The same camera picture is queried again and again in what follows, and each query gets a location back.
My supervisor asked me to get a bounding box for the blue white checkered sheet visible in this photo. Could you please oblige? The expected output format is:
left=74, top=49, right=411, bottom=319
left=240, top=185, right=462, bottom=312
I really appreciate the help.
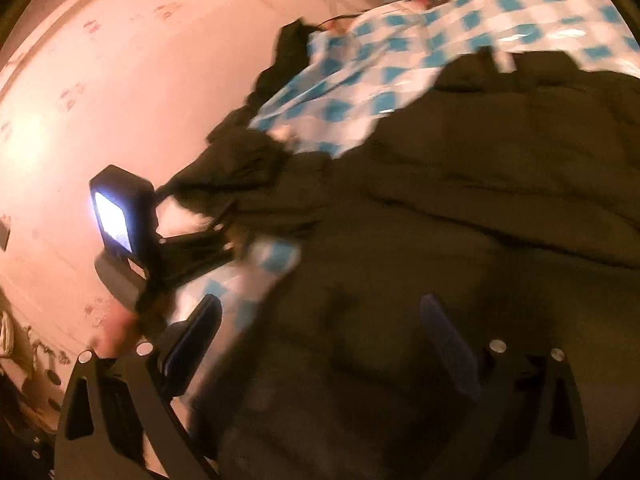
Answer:
left=185, top=0, right=638, bottom=341

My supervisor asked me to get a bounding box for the thin dark cable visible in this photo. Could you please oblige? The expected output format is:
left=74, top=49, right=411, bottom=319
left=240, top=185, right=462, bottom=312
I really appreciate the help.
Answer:
left=315, top=10, right=366, bottom=33

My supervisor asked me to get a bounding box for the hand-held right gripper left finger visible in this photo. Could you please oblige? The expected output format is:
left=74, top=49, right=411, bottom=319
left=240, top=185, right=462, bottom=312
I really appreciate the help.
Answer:
left=54, top=294, right=223, bottom=480

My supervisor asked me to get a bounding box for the person's left hand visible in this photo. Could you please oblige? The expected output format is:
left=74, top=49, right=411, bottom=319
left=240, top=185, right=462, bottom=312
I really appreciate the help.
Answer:
left=92, top=305, right=151, bottom=358

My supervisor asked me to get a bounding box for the dark cloth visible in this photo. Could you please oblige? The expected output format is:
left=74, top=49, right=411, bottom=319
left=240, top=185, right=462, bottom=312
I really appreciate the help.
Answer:
left=207, top=19, right=321, bottom=146

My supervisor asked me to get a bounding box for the dark olive jacket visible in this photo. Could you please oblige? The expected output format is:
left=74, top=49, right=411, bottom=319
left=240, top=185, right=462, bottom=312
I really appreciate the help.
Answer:
left=165, top=45, right=640, bottom=480

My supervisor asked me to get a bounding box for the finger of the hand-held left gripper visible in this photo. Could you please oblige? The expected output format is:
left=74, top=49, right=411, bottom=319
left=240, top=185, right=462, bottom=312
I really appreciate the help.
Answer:
left=157, top=200, right=238, bottom=288

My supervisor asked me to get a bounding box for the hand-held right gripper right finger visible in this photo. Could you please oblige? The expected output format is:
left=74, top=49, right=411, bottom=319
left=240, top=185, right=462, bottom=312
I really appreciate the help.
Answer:
left=419, top=292, right=591, bottom=480

